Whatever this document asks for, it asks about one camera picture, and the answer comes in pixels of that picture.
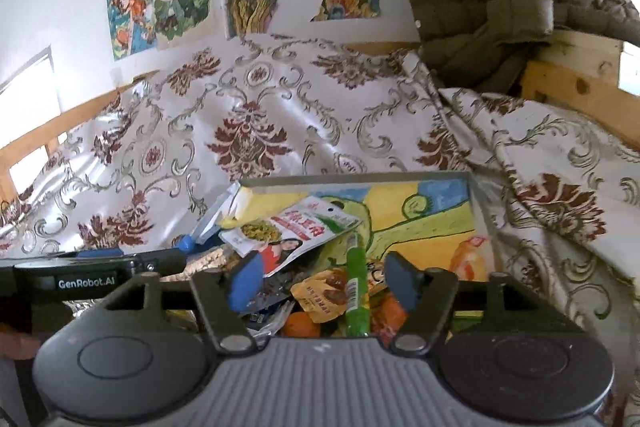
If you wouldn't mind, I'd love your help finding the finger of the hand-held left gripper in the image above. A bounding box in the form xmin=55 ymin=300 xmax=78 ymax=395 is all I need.
xmin=134 ymin=235 xmax=194 ymax=274

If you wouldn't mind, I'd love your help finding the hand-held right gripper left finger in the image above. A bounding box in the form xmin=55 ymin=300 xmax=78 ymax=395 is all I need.
xmin=99 ymin=251 xmax=265 ymax=352

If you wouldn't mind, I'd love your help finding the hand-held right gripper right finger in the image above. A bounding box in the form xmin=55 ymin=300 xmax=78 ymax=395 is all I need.
xmin=384 ymin=251 xmax=552 ymax=352

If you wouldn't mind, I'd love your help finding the green snack stick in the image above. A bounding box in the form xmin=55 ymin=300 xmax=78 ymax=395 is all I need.
xmin=342 ymin=232 xmax=374 ymax=338

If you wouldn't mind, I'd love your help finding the orange tangerine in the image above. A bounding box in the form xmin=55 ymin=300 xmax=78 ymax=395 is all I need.
xmin=282 ymin=311 xmax=322 ymax=338

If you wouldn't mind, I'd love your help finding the orange red snack packet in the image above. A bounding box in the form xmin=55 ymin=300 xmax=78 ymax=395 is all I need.
xmin=449 ymin=232 xmax=491 ymax=283

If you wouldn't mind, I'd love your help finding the white green snack pouch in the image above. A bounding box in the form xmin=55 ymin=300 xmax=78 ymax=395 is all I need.
xmin=219 ymin=195 xmax=364 ymax=278

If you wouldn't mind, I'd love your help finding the yellow snack packet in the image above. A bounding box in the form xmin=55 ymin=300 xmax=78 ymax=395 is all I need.
xmin=289 ymin=259 xmax=389 ymax=326

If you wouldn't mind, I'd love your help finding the grey metal tray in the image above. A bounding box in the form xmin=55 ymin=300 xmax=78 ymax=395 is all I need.
xmin=199 ymin=172 xmax=501 ymax=339

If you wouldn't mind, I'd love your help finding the cartoon drawing paper liner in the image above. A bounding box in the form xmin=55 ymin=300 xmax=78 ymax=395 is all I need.
xmin=220 ymin=179 xmax=474 ymax=289

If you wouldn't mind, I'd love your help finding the bright window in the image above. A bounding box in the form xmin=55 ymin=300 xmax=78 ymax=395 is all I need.
xmin=0 ymin=46 xmax=64 ymax=202

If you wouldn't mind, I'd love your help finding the floral printed blanket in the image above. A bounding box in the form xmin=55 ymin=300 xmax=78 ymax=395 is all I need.
xmin=0 ymin=33 xmax=640 ymax=427

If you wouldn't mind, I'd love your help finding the orange-haired figure wall poster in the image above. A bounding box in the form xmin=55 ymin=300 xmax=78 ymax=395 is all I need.
xmin=105 ymin=0 xmax=157 ymax=62

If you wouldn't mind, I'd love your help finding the wooden bed frame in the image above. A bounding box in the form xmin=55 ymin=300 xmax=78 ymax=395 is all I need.
xmin=0 ymin=28 xmax=640 ymax=208

